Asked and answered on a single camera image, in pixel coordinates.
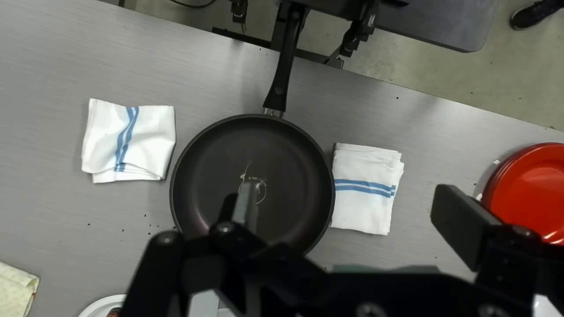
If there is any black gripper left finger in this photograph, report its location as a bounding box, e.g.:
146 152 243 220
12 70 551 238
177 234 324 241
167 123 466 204
119 181 331 317

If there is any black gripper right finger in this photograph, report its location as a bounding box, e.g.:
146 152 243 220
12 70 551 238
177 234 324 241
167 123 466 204
429 183 564 317

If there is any white blue-striped tea towel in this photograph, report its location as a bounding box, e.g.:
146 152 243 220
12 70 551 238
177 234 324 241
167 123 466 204
329 141 406 238
79 97 177 185

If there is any black frying pan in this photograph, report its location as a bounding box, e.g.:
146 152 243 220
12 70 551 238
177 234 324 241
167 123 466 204
167 4 336 259

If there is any red plate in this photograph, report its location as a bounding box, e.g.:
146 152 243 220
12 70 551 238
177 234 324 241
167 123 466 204
479 141 564 247

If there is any white round plate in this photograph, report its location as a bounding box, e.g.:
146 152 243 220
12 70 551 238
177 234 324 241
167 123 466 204
77 292 128 317

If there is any black shoe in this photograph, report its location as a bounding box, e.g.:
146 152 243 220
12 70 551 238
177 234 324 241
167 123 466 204
507 0 564 32

